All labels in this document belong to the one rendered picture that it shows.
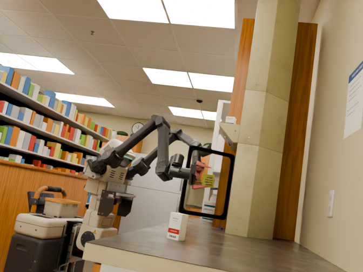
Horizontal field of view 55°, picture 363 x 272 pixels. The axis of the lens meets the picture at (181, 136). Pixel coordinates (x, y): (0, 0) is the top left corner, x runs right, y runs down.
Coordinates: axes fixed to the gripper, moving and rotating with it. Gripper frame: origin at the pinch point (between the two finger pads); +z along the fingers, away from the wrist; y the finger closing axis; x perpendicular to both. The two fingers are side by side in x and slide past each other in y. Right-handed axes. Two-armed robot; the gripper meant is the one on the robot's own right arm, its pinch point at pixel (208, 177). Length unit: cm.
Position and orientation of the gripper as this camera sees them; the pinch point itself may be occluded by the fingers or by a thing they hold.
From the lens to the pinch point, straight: 177.9
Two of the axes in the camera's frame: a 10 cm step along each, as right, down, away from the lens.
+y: 1.6, -9.7, 1.8
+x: 1.4, 2.0, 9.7
